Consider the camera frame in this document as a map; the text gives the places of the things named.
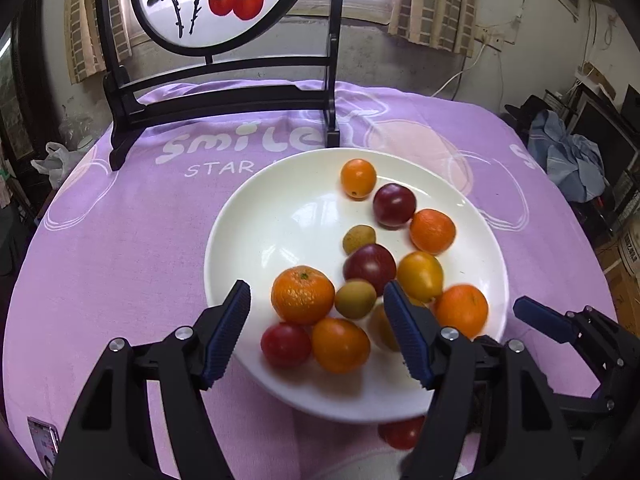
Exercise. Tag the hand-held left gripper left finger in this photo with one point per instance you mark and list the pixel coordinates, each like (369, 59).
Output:
(227, 335)

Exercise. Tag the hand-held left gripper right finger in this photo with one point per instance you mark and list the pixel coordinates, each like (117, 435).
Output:
(407, 335)

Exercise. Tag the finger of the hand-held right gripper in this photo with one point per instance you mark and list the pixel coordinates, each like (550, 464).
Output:
(590, 404)
(537, 315)

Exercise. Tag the yellow-green plum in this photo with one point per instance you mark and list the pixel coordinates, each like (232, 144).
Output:
(381, 327)

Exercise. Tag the red cherry tomato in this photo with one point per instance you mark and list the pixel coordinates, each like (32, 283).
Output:
(286, 344)
(402, 434)

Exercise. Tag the yellow-orange tomato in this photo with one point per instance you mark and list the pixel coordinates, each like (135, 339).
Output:
(420, 275)

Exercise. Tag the orange tangerine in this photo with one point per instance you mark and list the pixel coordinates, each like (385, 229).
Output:
(462, 307)
(302, 294)
(433, 230)

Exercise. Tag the small smooth orange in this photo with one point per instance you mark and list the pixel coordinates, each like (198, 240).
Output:
(341, 345)
(358, 178)

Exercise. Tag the large dark red plum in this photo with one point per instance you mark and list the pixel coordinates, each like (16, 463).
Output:
(370, 266)

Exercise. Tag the small green kiwi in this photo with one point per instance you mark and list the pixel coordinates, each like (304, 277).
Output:
(359, 238)

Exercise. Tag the white oval plate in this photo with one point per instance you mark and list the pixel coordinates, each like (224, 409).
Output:
(280, 220)

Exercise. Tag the small dark red plum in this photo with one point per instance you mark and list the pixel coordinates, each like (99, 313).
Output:
(394, 204)

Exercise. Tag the cardboard box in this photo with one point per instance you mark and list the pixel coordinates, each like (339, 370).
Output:
(625, 255)

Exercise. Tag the purple printed tablecloth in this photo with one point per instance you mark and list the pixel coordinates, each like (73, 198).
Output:
(125, 240)

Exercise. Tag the blue crumpled cloth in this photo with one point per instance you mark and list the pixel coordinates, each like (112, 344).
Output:
(570, 160)

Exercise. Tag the black monitor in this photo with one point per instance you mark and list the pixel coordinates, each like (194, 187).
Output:
(605, 130)

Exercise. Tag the black hat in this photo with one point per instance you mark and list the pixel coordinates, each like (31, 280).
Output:
(525, 112)

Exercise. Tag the smartphone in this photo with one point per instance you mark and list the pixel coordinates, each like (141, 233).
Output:
(44, 442)

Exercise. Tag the round painted screen black stand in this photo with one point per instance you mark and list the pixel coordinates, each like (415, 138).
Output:
(220, 95)

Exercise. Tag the white plastic bag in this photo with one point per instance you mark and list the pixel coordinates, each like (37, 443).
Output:
(55, 162)

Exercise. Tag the dark wooden cabinet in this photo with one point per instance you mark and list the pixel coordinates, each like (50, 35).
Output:
(20, 90)

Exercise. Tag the checked beige curtain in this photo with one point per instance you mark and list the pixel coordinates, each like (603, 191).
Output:
(90, 20)
(435, 5)

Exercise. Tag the white wall outlet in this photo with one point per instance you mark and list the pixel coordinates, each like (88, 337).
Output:
(490, 39)

